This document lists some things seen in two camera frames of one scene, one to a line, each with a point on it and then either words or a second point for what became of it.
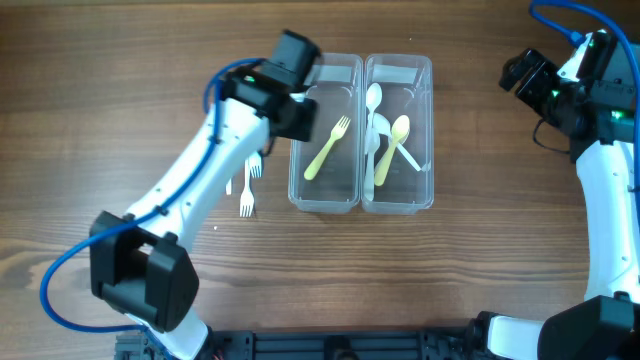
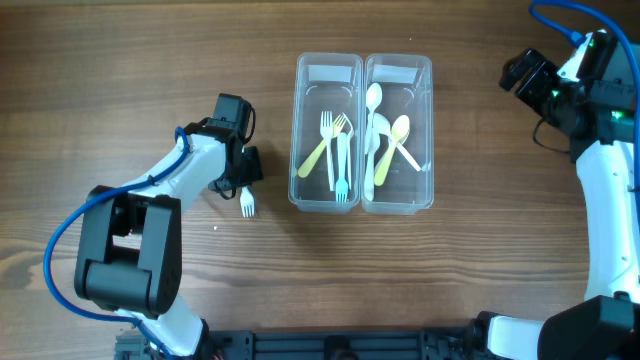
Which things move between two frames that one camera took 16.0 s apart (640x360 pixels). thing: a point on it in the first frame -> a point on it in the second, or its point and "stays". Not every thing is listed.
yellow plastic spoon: x=400 y=130 stays
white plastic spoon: x=374 y=98 stays
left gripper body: x=304 y=120 -> x=251 y=167
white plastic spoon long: x=383 y=126 stays
